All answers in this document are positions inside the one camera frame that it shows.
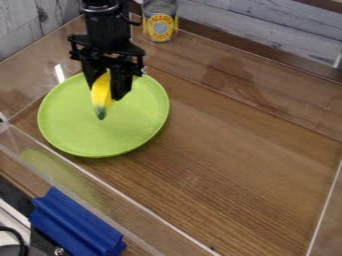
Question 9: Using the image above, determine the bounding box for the green plastic plate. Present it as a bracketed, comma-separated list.
[38, 74, 170, 158]

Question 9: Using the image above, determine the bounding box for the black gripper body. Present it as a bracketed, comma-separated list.
[67, 4, 149, 78]

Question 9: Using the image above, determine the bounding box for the yellow toy banana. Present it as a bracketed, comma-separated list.
[91, 72, 114, 120]

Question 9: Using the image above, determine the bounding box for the yellow labelled tin can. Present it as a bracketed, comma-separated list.
[142, 0, 180, 43]

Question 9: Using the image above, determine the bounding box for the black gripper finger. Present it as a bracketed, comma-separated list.
[110, 63, 133, 101]
[82, 60, 108, 87]

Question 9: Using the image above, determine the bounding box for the clear acrylic enclosure wall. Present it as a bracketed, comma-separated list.
[0, 113, 218, 256]

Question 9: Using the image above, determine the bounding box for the black cable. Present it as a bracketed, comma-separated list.
[0, 225, 31, 256]

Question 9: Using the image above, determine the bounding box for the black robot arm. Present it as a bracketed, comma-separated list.
[69, 0, 146, 100]

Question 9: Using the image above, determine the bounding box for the blue plastic clamp block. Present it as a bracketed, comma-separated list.
[30, 187, 128, 256]

